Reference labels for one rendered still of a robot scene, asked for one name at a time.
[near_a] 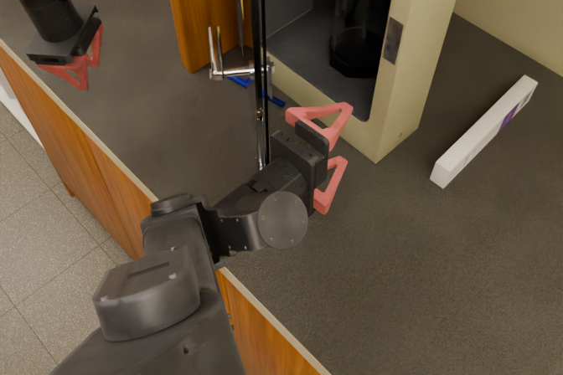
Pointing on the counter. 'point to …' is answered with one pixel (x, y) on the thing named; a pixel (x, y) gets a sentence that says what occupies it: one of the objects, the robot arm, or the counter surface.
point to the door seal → (264, 54)
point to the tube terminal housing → (418, 58)
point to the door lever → (223, 59)
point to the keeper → (392, 40)
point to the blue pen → (267, 95)
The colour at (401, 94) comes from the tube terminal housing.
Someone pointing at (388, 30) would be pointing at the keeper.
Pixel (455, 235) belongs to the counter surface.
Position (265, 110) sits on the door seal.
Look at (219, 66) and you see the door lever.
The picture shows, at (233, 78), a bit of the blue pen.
